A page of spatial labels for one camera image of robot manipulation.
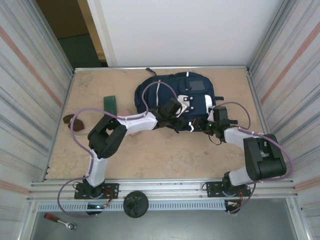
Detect navy blue backpack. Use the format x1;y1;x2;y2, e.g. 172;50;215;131
134;67;224;133

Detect green pencil case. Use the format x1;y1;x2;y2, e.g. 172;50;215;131
103;95;118;115

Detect brown fabric bundle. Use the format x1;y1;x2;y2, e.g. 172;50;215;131
62;113;85;132

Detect black round knob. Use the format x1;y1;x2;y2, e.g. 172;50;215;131
123;190;150;219

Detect translucent corrugated side panel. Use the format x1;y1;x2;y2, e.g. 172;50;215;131
0;0;76;240
246;0;320;240

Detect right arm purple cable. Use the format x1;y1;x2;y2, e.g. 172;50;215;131
217;101;295;215

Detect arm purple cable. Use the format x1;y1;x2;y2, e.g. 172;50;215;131
57;81;181;220
217;101;295;215

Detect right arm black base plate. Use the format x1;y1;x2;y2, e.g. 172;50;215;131
206;181;252;198

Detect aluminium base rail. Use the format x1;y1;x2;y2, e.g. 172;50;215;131
27;177;301;202

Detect perforated grey cable duct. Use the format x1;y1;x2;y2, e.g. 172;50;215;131
36;201;227;212

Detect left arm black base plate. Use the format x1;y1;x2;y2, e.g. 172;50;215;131
74;183;120;200

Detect white door frame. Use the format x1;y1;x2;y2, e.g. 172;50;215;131
86;0;118;68

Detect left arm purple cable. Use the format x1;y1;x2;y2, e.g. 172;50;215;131
57;81;181;220

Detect red-handled ratchet wrench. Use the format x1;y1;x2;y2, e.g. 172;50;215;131
43;212;78;231

